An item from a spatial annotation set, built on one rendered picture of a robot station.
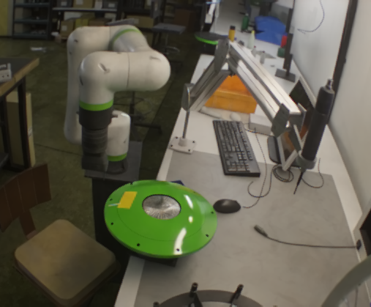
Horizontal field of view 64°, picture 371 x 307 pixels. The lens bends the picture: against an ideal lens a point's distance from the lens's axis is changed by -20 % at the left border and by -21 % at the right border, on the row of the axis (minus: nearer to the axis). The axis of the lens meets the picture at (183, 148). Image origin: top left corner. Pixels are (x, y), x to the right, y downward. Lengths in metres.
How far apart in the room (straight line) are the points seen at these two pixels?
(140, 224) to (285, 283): 0.49
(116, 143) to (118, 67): 0.68
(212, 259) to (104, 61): 0.65
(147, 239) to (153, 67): 0.42
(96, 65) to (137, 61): 0.10
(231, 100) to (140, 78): 1.15
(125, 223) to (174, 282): 0.23
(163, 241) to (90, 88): 0.41
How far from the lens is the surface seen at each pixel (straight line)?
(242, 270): 1.08
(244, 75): 1.03
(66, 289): 1.33
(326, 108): 0.73
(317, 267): 1.19
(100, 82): 0.83
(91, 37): 1.24
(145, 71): 0.85
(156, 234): 0.90
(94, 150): 0.94
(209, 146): 1.61
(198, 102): 1.37
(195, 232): 0.93
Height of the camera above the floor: 1.72
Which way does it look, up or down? 31 degrees down
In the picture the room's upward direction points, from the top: 9 degrees clockwise
